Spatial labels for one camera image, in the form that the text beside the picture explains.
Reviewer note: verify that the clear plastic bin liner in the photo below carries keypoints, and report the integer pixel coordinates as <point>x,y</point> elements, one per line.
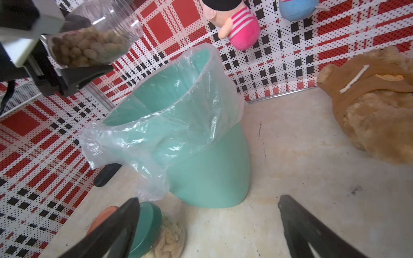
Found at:
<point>173,115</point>

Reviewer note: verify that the blue striped hanging doll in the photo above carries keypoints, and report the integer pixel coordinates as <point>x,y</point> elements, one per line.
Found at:
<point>294,10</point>

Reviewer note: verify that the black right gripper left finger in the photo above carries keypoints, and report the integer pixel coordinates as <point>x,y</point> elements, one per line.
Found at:
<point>111,239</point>

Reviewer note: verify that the orange lid peanut jar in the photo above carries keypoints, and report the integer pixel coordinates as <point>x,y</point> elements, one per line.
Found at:
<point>105,214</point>

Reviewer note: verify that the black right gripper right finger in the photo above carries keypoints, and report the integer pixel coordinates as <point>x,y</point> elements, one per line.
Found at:
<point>304,232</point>

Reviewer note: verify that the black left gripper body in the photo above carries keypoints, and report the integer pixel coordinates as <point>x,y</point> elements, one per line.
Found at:
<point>37,67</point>

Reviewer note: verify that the white wire mesh shelf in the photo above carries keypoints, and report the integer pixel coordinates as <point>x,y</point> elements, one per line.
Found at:
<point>24,93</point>

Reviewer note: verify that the tan teddy bear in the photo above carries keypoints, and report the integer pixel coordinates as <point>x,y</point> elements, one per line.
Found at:
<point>372,101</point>

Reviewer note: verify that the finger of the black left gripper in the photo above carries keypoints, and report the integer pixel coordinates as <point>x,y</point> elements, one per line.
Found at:
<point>75,79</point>
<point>74,23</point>

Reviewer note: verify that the green lid peanut jar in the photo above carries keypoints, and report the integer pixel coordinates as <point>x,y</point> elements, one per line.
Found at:
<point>157,235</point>

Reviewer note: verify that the pink striped hanging doll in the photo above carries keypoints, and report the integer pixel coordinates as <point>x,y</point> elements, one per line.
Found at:
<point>236,21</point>

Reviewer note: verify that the clear peanut jar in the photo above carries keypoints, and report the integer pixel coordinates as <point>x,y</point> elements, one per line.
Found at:
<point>114,29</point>

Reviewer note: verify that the green plastic trash bin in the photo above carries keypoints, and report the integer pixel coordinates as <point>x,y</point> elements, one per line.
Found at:
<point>219,177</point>

